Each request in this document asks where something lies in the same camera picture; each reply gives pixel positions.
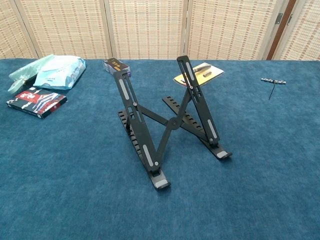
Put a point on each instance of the woven bamboo folding screen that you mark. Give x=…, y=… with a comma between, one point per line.
x=145, y=25

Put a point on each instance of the black folding laptop stand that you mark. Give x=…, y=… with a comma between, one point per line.
x=175, y=122

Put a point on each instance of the light blue wet wipes pack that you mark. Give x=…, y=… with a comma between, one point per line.
x=60, y=72

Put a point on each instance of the grey metal screen hinge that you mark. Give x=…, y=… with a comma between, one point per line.
x=290, y=19
x=279, y=18

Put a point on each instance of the razor in yellow blister pack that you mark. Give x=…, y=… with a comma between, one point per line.
x=210, y=72

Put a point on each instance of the black red patterned flat box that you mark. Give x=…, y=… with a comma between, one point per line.
x=37, y=102

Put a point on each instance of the brown wooden post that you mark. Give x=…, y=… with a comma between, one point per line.
x=277, y=35

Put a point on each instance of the mint green plastic pouch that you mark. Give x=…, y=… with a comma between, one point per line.
x=20, y=75

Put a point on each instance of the small dark box gold label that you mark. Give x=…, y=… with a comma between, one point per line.
x=113, y=65

